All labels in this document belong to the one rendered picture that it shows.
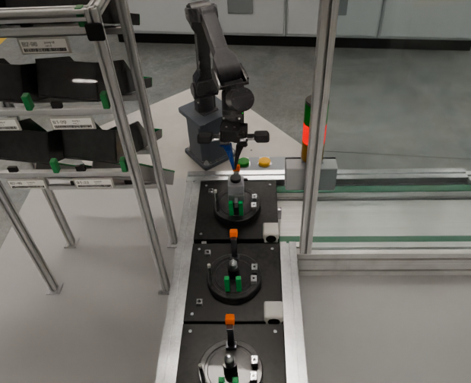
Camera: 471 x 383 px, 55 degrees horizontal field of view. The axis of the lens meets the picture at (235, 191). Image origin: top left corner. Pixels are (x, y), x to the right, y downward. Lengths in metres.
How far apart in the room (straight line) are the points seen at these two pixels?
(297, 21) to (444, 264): 3.18
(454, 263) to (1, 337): 1.23
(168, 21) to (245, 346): 3.69
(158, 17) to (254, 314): 3.62
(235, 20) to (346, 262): 3.27
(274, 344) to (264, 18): 3.48
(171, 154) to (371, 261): 0.85
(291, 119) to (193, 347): 2.49
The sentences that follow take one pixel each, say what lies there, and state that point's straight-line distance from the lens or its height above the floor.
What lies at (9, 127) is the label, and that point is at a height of 1.43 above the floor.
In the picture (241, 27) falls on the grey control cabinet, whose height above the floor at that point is 0.18.
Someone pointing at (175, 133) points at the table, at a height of 0.86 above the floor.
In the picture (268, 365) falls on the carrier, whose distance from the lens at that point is 1.07.
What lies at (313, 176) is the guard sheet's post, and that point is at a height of 1.23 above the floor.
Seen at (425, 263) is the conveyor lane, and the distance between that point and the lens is 1.35.
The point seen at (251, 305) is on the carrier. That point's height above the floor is 0.97.
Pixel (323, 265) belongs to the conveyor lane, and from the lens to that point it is 1.30.
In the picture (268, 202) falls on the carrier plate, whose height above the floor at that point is 0.97.
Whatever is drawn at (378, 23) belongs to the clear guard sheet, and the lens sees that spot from 0.88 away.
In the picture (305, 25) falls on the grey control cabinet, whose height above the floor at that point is 0.21.
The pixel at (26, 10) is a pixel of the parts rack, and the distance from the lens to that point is 0.85.
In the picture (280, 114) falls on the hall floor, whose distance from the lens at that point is 3.43.
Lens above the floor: 1.94
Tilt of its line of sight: 44 degrees down
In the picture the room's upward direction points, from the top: 4 degrees counter-clockwise
